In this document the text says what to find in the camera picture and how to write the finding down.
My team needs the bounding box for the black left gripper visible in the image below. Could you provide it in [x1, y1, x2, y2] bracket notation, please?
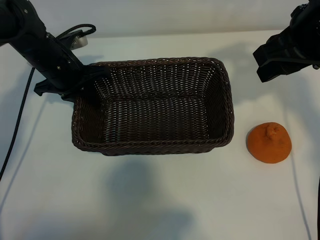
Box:
[26, 31, 111, 106]

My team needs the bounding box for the orange fruit with knob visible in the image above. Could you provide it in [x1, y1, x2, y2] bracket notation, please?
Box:
[246, 121, 293, 165]

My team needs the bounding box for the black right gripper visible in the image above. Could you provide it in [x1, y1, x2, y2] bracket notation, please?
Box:
[252, 24, 320, 84]

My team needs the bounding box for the dark brown wicker basket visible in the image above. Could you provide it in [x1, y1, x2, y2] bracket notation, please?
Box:
[71, 56, 235, 157]

